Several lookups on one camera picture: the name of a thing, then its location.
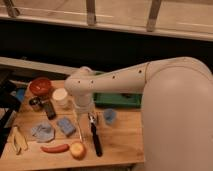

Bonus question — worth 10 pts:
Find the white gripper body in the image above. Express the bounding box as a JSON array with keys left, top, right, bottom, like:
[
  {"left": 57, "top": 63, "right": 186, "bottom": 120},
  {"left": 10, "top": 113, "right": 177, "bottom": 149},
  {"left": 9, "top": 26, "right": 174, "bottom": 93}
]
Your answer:
[{"left": 73, "top": 96, "right": 95, "bottom": 115}]

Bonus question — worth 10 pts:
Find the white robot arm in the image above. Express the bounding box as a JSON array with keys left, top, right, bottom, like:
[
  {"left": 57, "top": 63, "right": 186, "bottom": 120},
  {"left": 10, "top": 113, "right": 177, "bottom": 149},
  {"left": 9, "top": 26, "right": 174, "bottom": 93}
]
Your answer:
[{"left": 65, "top": 57, "right": 213, "bottom": 171}]

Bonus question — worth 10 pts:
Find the metal spoon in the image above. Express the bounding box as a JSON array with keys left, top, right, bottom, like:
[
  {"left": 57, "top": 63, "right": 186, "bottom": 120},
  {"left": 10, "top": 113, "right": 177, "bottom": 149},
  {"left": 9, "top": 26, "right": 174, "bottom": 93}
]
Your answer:
[{"left": 75, "top": 117, "right": 83, "bottom": 142}]

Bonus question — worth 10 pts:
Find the green plastic tray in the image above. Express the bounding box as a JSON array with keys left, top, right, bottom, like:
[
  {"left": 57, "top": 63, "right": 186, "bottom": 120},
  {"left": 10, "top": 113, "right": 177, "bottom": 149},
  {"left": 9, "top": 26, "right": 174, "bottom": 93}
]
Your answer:
[{"left": 93, "top": 93, "right": 142, "bottom": 108}]

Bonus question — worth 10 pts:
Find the white cup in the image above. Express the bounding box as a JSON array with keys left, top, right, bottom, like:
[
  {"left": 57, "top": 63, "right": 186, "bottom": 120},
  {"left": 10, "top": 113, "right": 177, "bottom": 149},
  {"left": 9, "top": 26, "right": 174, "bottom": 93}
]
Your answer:
[{"left": 52, "top": 88, "right": 69, "bottom": 109}]

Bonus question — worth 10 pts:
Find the small blue cup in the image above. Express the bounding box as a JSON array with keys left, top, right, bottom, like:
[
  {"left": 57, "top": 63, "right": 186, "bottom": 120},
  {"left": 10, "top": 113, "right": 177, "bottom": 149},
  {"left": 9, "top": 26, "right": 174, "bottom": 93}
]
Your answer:
[{"left": 103, "top": 108, "right": 116, "bottom": 125}]

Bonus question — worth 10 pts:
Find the blue sponge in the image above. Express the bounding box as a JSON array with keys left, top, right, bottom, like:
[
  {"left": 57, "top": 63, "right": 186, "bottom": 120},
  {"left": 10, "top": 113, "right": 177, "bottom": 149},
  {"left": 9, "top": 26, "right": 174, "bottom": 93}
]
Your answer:
[{"left": 57, "top": 117, "right": 76, "bottom": 137}]

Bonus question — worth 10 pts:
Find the black rectangular device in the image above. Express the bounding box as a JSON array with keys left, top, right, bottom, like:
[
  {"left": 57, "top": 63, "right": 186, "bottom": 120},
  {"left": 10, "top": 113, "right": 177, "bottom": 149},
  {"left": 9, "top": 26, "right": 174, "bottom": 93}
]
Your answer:
[{"left": 43, "top": 101, "right": 56, "bottom": 120}]

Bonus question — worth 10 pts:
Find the red bowl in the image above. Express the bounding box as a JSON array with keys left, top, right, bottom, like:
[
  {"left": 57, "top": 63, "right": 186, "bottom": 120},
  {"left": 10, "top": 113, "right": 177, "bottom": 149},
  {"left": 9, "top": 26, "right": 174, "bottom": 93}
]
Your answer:
[{"left": 29, "top": 77, "right": 52, "bottom": 96}]

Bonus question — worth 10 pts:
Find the small metal cup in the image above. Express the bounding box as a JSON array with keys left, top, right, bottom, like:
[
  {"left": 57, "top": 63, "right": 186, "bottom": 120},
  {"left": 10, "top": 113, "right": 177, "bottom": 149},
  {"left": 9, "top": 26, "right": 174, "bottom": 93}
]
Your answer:
[{"left": 29, "top": 97, "right": 42, "bottom": 112}]

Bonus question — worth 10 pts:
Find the light blue cloth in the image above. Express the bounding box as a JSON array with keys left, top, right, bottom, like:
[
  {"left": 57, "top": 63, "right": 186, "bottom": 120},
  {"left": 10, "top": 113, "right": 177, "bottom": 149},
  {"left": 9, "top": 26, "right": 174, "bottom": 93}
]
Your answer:
[{"left": 31, "top": 122, "right": 55, "bottom": 143}]

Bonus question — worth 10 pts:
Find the red sausage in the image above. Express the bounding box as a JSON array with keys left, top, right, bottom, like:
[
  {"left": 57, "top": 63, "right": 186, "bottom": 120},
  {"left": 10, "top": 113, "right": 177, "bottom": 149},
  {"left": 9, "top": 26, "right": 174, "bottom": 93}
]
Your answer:
[{"left": 40, "top": 144, "right": 69, "bottom": 153}]

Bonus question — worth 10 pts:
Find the blue object behind table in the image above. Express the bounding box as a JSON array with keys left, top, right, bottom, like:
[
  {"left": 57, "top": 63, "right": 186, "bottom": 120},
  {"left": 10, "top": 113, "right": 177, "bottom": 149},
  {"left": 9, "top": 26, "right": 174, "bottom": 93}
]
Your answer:
[{"left": 15, "top": 88, "right": 25, "bottom": 102}]

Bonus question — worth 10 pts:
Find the black chair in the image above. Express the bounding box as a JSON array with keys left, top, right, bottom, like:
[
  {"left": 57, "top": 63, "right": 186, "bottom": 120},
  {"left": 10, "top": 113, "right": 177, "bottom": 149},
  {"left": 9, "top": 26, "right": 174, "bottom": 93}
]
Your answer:
[{"left": 0, "top": 69, "right": 21, "bottom": 156}]

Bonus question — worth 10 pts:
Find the peeled banana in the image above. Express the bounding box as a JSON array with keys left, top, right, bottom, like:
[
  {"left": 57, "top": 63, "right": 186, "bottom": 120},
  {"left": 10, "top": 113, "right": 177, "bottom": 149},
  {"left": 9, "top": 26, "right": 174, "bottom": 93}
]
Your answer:
[{"left": 11, "top": 126, "right": 28, "bottom": 155}]

